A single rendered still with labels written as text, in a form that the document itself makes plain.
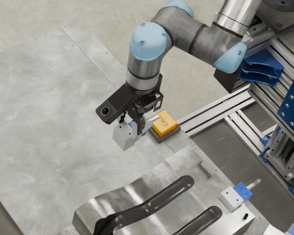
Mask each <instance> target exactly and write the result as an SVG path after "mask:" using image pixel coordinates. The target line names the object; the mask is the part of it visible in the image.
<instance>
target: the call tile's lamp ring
mask: <svg viewBox="0 0 294 235"><path fill-rule="evenodd" d="M163 110H164V109H163ZM163 110H161V111H163ZM158 113H159V112H158ZM158 113H157V114H158ZM155 115H156V114H155ZM153 116H154V115H153ZM151 117H152V116H151ZM151 117H150V118H151ZM148 119H149V118H148ZM148 119H147V120H148ZM176 126H177V127H176V128H174V129H173V130H171V131H170V132H168V133H166V134H165V135H163V136H161V137H160V136H159V135H158V133H157V132H156V131H155V130H154V129H153V128H152V127H150V129H151V130H152V132H153V133H154V134H155V135H156V136H157V137H158V138H159V139H160V140H161V139H163V138H164V137H166V136H167V135H169V134H171V133H173V132H174V131H176V130H177V129H179V128H180V126H179V125H178V123H177V125H176Z"/></svg>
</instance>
